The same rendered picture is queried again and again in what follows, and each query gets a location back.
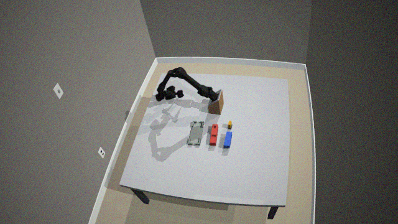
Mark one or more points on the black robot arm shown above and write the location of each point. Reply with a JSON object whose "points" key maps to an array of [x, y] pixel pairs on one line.
{"points": [[206, 91]]}

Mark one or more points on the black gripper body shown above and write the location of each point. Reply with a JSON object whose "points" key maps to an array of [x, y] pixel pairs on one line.
{"points": [[179, 94]]}

